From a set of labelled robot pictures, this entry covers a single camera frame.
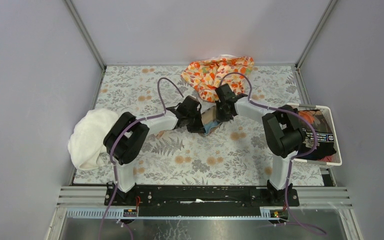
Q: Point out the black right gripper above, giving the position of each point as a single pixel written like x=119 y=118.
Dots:
x=219 y=117

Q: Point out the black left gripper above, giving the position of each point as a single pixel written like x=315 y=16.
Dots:
x=198 y=127

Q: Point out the light blue cleaning cloth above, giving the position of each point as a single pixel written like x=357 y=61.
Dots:
x=210 y=127

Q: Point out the plaid glasses case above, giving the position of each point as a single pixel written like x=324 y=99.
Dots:
x=208 y=116

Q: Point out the clear pink sunglasses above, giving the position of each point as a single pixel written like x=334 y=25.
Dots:
x=160 y=134

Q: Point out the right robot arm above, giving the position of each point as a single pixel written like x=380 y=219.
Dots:
x=281 y=126

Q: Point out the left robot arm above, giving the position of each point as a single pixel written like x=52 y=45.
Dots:
x=125 y=139

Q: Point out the orange floral fabric pouch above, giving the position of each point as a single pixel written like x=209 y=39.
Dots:
x=204 y=76

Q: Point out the white perforated plastic basket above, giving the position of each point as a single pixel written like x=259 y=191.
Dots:
x=337 y=158

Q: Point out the dark clothing in basket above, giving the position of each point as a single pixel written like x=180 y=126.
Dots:
x=325 y=138

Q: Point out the white towel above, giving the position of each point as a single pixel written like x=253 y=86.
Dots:
x=86 y=144

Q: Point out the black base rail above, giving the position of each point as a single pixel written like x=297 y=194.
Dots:
x=201 y=201

